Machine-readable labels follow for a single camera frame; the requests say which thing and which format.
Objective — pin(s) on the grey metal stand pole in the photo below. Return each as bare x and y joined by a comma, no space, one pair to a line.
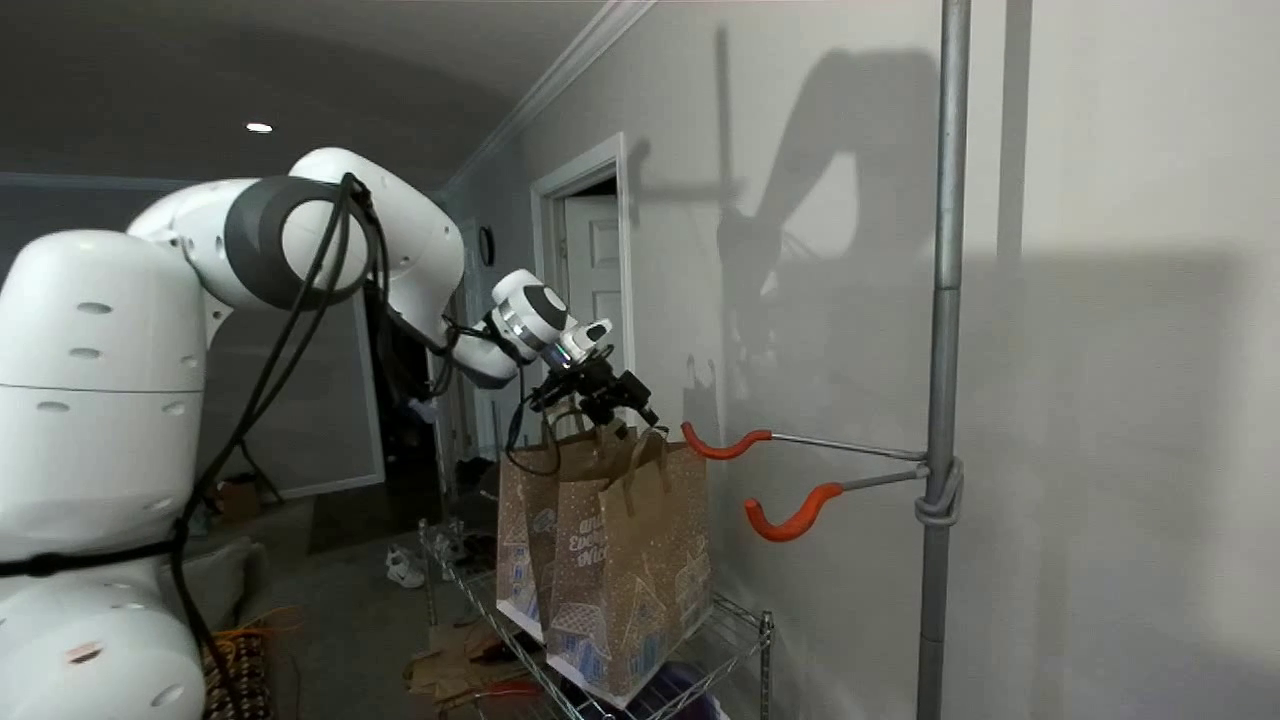
945,332

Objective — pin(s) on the brown cardboard piece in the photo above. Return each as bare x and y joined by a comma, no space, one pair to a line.
463,667

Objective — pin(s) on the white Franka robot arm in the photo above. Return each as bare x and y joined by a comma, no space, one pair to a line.
93,375

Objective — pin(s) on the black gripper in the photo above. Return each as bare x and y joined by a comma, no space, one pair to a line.
585,385

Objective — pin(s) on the round ceiling light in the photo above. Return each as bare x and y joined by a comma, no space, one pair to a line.
261,128

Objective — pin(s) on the brown wicker basket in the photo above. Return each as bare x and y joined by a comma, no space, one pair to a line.
242,673

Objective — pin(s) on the white shoe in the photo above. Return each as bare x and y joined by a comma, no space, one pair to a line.
404,569

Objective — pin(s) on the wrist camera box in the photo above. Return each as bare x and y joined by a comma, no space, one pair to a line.
593,337

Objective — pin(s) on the white door with frame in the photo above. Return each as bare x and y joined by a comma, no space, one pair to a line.
598,243

